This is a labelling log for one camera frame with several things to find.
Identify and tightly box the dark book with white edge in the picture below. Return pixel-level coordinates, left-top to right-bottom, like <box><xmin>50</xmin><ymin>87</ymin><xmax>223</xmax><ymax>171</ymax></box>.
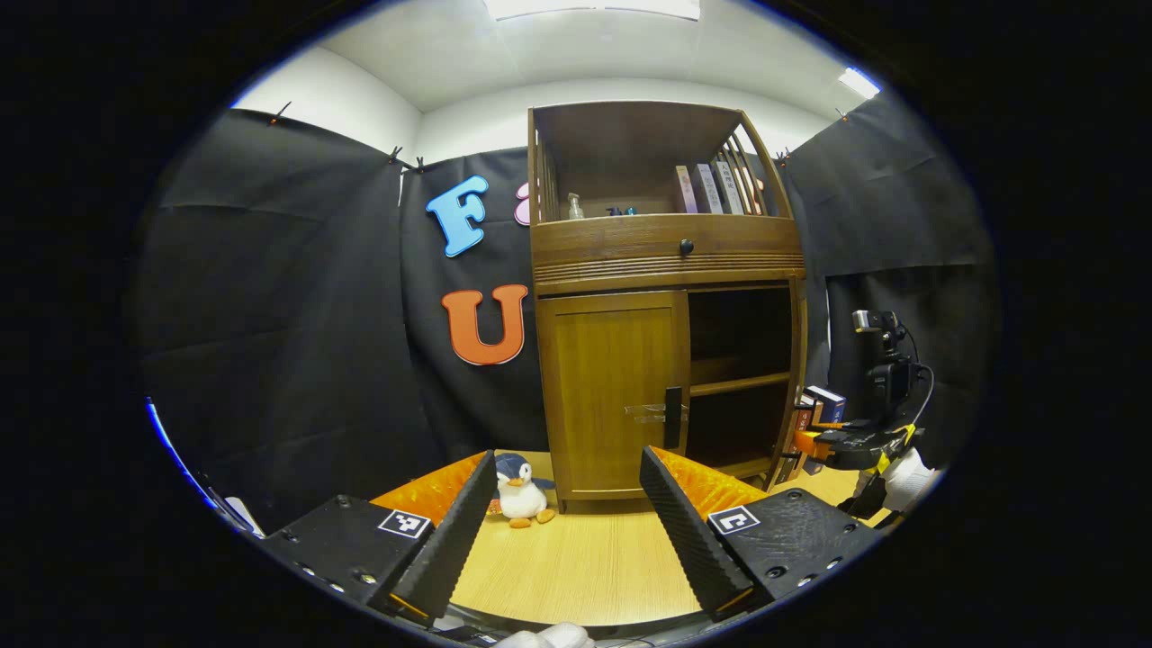
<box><xmin>804</xmin><ymin>385</ymin><xmax>848</xmax><ymax>426</ymax></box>

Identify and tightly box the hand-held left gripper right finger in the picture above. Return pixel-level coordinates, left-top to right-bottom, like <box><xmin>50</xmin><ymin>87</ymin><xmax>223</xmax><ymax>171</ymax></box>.
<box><xmin>639</xmin><ymin>445</ymin><xmax>885</xmax><ymax>624</ymax></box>

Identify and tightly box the wooden shoe cabinet door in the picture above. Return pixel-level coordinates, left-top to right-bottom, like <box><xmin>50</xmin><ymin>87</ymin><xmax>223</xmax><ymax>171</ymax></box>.
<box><xmin>763</xmin><ymin>275</ymin><xmax>811</xmax><ymax>493</ymax></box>
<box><xmin>537</xmin><ymin>290</ymin><xmax>692</xmax><ymax>502</ymax></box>

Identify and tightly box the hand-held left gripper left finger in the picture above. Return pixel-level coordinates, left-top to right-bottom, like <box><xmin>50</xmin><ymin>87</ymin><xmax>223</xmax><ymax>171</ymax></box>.
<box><xmin>261</xmin><ymin>449</ymin><xmax>499</xmax><ymax>624</ymax></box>

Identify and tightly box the wooden double-door shoe cabinet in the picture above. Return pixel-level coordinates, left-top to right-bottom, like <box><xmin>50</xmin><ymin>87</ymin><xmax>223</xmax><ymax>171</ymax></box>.
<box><xmin>526</xmin><ymin>99</ymin><xmax>811</xmax><ymax>514</ymax></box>

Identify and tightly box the wooden cabinet drawer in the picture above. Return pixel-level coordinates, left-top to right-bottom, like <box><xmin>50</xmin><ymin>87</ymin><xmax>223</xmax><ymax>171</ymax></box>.
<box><xmin>531</xmin><ymin>214</ymin><xmax>806</xmax><ymax>296</ymax></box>

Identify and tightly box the penguin plush toy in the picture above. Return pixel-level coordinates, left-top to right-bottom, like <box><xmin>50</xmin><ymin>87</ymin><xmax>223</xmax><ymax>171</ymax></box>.
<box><xmin>489</xmin><ymin>453</ymin><xmax>557</xmax><ymax>529</ymax></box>

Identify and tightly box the grey book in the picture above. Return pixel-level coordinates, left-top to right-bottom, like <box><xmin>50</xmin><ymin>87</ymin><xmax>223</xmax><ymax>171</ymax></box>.
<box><xmin>695</xmin><ymin>162</ymin><xmax>724</xmax><ymax>215</ymax></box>

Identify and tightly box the large ceiling light panel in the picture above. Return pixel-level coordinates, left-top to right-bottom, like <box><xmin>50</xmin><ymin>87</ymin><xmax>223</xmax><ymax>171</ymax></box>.
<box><xmin>483</xmin><ymin>0</ymin><xmax>701</xmax><ymax>21</ymax></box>

